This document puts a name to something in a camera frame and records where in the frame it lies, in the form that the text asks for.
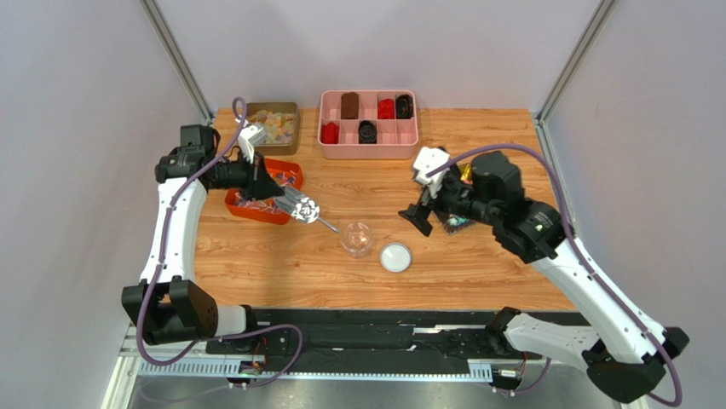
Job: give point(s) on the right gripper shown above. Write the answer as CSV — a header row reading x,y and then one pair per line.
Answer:
x,y
434,202

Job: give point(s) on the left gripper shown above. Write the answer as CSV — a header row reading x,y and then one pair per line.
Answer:
x,y
258,181

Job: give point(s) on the orange tray of lollipops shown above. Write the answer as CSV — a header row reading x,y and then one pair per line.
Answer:
x,y
287,174

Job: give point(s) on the green tin of star candies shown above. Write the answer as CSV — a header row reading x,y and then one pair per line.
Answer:
x,y
452,224

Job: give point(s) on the silver metal scoop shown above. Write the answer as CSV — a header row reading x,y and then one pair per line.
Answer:
x,y
301,207

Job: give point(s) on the bronze tin of gummy candies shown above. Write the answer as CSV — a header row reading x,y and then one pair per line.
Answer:
x,y
281,121

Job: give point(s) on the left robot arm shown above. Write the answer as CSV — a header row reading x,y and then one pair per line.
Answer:
x,y
167,305

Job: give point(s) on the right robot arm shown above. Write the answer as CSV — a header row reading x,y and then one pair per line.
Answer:
x,y
623,351

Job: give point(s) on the white jar lid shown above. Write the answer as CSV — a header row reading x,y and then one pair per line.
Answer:
x,y
395,258

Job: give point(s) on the clear glass jar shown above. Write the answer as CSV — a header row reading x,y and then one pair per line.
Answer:
x,y
356,239

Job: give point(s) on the red candy lower compartment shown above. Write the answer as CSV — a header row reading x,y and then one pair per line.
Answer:
x,y
329,133

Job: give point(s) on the black candy lower compartment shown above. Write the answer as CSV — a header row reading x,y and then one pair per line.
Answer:
x,y
367,132

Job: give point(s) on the black candy compartment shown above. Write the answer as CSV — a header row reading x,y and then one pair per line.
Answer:
x,y
404,106
367,132

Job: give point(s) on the pink divided organizer box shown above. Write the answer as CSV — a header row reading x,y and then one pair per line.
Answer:
x,y
396,138

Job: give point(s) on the black candy upper compartment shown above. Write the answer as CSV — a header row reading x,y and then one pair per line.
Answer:
x,y
404,106

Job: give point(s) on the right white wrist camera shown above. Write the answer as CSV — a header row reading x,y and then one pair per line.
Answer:
x,y
429,168

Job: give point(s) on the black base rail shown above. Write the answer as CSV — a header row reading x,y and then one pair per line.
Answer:
x,y
388,342

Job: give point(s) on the left aluminium frame post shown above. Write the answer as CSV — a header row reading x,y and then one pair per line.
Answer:
x,y
160,25

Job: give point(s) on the aluminium frame post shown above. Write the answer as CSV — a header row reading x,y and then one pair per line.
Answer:
x,y
160,25
589,35

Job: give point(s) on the right aluminium frame post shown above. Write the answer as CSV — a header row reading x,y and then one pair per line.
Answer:
x,y
589,35

